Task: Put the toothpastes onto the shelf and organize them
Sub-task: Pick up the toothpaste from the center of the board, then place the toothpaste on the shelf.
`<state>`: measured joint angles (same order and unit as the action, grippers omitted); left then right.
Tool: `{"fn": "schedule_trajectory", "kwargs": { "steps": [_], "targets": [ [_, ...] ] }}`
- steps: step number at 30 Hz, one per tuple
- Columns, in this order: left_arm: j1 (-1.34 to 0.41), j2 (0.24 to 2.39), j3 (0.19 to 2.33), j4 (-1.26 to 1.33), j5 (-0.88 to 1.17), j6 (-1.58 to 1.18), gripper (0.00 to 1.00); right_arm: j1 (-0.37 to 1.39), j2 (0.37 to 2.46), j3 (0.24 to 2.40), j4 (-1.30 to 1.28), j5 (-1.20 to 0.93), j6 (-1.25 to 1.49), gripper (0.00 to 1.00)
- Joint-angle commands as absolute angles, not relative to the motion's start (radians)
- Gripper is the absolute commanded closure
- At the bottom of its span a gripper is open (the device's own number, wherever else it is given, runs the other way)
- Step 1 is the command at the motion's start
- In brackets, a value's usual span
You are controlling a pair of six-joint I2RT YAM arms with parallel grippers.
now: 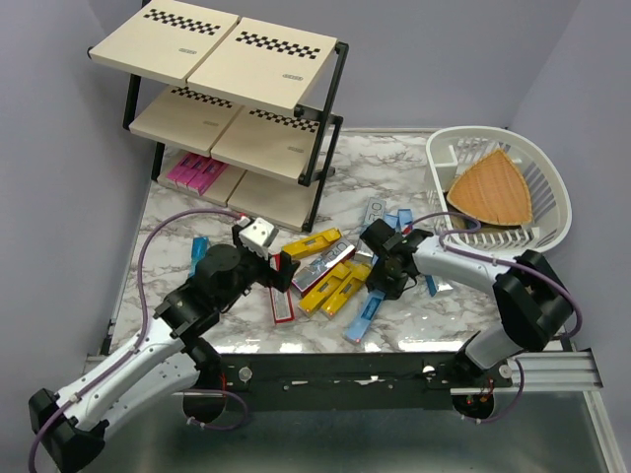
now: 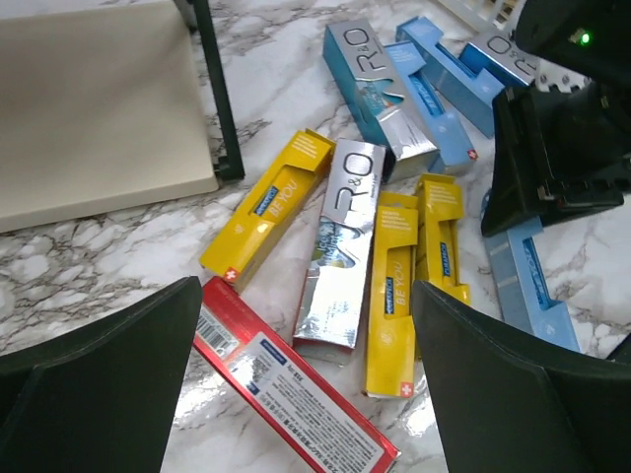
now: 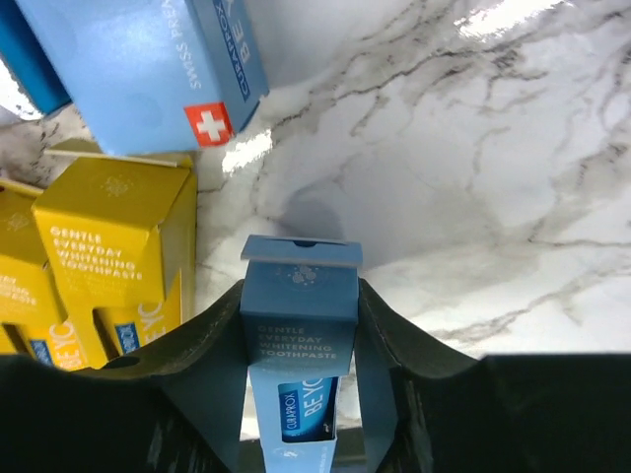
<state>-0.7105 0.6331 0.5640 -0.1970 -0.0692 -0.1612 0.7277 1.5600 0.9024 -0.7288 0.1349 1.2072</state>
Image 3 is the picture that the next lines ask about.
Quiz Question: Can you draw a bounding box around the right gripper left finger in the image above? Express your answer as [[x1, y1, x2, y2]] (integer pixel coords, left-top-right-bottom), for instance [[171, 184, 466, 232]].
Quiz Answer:
[[1, 284, 247, 472]]

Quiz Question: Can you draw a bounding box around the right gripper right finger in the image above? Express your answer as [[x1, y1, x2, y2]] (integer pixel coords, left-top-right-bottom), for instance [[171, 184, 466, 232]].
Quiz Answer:
[[355, 282, 630, 472]]

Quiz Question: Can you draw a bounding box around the light blue toothpaste box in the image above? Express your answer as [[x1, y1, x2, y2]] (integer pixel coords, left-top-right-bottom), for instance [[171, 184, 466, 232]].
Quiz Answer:
[[18, 0, 269, 156], [240, 235, 363, 472]]

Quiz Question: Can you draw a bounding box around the yellow toothpaste box middle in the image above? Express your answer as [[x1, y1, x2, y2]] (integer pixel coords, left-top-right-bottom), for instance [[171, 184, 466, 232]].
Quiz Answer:
[[1, 178, 88, 371]]

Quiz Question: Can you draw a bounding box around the yellow toothpaste box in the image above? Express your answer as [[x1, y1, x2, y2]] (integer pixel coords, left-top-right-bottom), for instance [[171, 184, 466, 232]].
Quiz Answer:
[[1, 178, 88, 371], [33, 139, 197, 368]]

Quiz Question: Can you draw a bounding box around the yellow toothpaste box lower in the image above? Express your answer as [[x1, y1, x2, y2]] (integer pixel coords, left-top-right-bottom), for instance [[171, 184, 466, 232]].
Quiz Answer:
[[33, 139, 197, 368]]

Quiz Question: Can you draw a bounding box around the silver R&O box upper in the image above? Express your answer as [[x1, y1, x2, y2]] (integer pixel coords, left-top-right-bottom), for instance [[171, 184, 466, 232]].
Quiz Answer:
[[1, 1, 71, 124]]

